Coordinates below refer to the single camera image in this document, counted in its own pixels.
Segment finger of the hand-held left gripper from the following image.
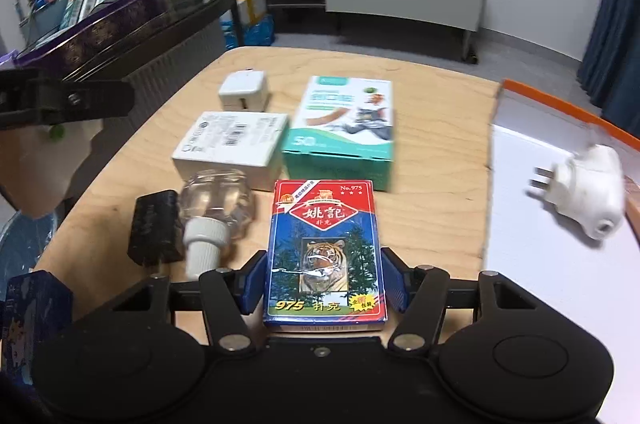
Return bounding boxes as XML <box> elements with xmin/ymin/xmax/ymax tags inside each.
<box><xmin>0</xmin><ymin>68</ymin><xmax>136</xmax><ymax>131</ymax></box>

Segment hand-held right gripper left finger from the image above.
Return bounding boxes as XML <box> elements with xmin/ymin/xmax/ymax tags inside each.
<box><xmin>100</xmin><ymin>249</ymin><xmax>269</xmax><ymax>352</ymax></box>

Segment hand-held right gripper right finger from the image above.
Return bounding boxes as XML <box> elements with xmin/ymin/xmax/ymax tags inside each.
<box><xmin>380</xmin><ymin>248</ymin><xmax>544</xmax><ymax>352</ymax></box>

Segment playing card box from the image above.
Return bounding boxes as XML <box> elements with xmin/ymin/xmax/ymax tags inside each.
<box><xmin>263</xmin><ymin>179</ymin><xmax>388</xmax><ymax>331</ymax></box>

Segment clear plastic piece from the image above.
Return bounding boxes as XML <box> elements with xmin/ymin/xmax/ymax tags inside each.
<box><xmin>179</xmin><ymin>169</ymin><xmax>257</xmax><ymax>280</ymax></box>

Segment black charger plug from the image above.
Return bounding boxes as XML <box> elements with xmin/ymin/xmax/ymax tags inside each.
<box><xmin>127</xmin><ymin>190</ymin><xmax>187</xmax><ymax>266</ymax></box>

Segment white box with barcode label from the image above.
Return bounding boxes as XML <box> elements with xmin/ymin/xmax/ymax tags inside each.
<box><xmin>171</xmin><ymin>111</ymin><xmax>291</xmax><ymax>191</ymax></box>

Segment white box with orange rim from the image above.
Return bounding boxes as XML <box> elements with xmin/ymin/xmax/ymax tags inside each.
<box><xmin>481</xmin><ymin>78</ymin><xmax>640</xmax><ymax>424</ymax></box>

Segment teal bandage box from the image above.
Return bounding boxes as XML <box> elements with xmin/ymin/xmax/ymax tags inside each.
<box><xmin>281</xmin><ymin>75</ymin><xmax>395</xmax><ymax>192</ymax></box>

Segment white plug-in device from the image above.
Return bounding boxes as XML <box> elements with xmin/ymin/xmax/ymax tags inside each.
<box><xmin>530</xmin><ymin>144</ymin><xmax>626</xmax><ymax>241</ymax></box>

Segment purple patterned box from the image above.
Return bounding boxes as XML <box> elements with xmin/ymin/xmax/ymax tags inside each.
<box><xmin>14</xmin><ymin>0</ymin><xmax>169</xmax><ymax>81</ymax></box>

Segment trash bin with plastic bag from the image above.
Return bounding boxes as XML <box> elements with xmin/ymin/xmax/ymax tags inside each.
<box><xmin>0</xmin><ymin>209</ymin><xmax>63</xmax><ymax>277</ymax></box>

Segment black glass table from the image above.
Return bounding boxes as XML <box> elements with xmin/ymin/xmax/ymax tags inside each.
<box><xmin>0</xmin><ymin>0</ymin><xmax>240</xmax><ymax>135</ymax></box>

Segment blue printed box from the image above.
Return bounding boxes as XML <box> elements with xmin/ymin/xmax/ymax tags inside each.
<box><xmin>1</xmin><ymin>270</ymin><xmax>74</xmax><ymax>385</ymax></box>

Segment white square charger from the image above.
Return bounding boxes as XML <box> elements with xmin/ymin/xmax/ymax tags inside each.
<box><xmin>218</xmin><ymin>69</ymin><xmax>270</xmax><ymax>112</ymax></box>

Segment blue packs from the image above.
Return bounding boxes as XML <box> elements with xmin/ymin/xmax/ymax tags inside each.
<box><xmin>219</xmin><ymin>15</ymin><xmax>277</xmax><ymax>49</ymax></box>

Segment white carton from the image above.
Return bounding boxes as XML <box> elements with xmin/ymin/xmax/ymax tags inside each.
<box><xmin>235</xmin><ymin>0</ymin><xmax>267</xmax><ymax>25</ymax></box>

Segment blue curtain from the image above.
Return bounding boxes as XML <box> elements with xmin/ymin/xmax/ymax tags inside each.
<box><xmin>576</xmin><ymin>0</ymin><xmax>640</xmax><ymax>125</ymax></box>

